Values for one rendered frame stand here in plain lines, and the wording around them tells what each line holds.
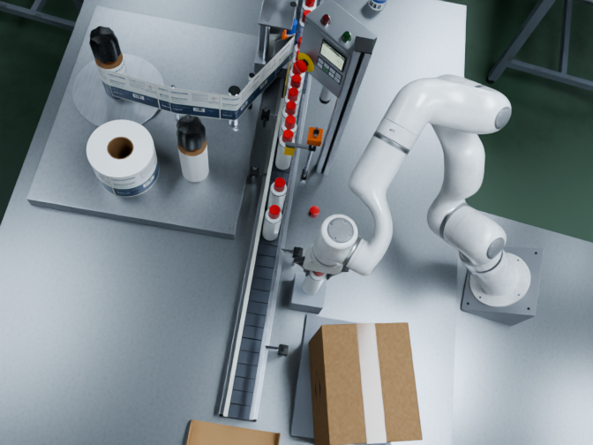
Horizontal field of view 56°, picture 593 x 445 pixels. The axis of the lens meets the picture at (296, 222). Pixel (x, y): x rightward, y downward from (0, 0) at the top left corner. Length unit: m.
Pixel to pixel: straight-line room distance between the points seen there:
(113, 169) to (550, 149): 2.45
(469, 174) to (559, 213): 1.87
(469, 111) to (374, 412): 0.77
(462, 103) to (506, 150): 2.04
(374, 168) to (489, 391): 0.95
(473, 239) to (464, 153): 0.24
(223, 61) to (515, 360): 1.44
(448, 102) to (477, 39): 2.42
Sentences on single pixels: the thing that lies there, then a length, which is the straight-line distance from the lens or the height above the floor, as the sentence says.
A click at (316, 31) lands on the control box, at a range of 1.50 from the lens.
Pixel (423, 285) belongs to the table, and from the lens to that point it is 1.94.
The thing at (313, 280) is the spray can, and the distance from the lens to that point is 1.56.
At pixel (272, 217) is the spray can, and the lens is 1.66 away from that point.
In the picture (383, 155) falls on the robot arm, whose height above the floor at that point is 1.53.
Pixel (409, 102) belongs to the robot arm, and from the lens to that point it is 1.26.
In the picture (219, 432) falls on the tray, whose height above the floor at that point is 0.83.
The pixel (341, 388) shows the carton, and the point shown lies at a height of 1.12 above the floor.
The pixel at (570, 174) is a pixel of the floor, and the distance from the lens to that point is 3.45.
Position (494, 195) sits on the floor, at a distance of 3.17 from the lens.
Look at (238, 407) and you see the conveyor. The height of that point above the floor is 0.88.
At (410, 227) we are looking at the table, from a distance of 1.99.
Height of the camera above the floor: 2.59
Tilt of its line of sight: 68 degrees down
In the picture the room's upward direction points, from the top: 17 degrees clockwise
